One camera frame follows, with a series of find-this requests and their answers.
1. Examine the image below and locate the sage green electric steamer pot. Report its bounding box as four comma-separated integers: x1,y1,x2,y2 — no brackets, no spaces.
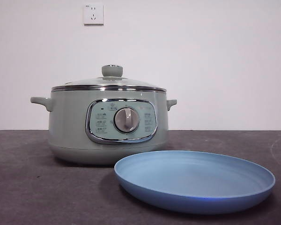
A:
30,90,178,166

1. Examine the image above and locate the glass lid with green knob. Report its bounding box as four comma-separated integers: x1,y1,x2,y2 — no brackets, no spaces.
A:
52,64,167,92

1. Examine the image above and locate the white wall power socket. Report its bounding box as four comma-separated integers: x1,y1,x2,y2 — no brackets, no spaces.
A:
83,3,104,26

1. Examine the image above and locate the blue round plate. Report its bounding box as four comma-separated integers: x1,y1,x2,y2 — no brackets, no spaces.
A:
114,150,276,215

